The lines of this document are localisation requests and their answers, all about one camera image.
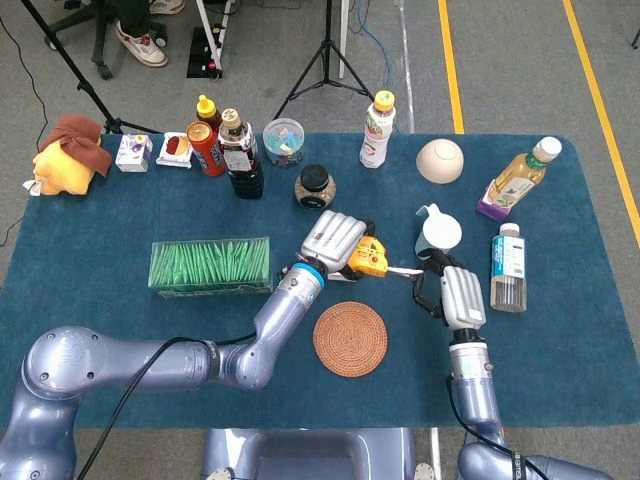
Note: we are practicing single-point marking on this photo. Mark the white table leg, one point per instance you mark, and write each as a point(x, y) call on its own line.
point(435, 455)

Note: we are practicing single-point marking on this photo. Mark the white red sneaker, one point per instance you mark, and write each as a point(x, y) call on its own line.
point(144, 47)

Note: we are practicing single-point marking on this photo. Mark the round woven rattan coaster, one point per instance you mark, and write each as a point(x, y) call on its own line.
point(350, 339)

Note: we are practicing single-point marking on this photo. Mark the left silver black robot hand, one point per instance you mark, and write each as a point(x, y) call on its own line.
point(332, 240)

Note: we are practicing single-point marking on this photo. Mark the blue table mat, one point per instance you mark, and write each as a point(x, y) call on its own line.
point(390, 200)

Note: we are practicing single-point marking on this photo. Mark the white purple small box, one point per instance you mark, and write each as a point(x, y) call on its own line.
point(132, 154)

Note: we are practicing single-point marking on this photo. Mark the white drink bottle yellow cap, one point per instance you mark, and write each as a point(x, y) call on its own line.
point(376, 135)

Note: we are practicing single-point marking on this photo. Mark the red drink can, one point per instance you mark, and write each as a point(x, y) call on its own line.
point(205, 150)

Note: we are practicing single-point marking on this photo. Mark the dark soy sauce bottle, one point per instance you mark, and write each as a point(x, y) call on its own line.
point(245, 170)

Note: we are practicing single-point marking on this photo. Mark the brown cloth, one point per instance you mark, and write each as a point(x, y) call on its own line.
point(77, 137)

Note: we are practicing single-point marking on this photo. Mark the clear tub of coloured clips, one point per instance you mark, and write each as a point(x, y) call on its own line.
point(283, 142)

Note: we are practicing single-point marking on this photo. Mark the blue-grey robot torso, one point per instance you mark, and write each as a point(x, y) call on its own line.
point(305, 455)

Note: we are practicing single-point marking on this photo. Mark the white upright pole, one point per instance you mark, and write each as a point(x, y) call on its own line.
point(343, 40)

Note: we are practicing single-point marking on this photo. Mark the honey bottle yellow cap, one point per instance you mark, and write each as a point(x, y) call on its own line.
point(206, 111)

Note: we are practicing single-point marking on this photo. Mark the yellow plush toy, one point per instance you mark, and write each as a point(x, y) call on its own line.
point(62, 175)

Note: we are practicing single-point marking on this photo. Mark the clear water bottle blue label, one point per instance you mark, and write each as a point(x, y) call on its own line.
point(509, 265)

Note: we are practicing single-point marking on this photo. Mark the white beige sneaker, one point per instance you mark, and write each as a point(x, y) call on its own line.
point(167, 6)

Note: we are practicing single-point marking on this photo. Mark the light blue plastic cup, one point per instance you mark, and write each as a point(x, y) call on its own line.
point(442, 230)

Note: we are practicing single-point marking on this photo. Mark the yellow tea bottle white cap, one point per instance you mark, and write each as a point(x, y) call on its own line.
point(520, 180)

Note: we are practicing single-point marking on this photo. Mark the yellow tape measure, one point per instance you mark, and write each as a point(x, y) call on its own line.
point(370, 260)

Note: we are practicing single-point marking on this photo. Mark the clear box green tea bags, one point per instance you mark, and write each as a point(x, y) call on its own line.
point(210, 265)

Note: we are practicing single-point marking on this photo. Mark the white slanted frame bar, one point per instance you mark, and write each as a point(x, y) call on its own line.
point(211, 35)

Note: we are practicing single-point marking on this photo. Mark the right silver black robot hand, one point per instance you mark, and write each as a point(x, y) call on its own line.
point(462, 295)

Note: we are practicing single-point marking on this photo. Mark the black tripod with clamp knob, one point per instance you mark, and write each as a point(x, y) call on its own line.
point(82, 86)

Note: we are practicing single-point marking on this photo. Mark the white red snack pack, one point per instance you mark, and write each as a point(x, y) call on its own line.
point(174, 150)

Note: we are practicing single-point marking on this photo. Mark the beige upturned bowl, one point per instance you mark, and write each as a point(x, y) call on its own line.
point(440, 161)

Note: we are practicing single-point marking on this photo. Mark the person in dark clothes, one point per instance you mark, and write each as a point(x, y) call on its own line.
point(135, 12)

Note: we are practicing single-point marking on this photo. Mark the black tripod slim legs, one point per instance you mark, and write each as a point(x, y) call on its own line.
point(327, 30)

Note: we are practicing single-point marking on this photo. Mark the glass jar black lid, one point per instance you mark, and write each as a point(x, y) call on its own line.
point(315, 187)

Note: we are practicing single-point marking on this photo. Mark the black office chair base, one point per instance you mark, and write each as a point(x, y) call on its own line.
point(101, 45)

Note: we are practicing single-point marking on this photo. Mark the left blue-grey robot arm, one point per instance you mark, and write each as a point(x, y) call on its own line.
point(165, 365)

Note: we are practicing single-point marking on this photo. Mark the black power strip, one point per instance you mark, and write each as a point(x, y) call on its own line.
point(200, 50)

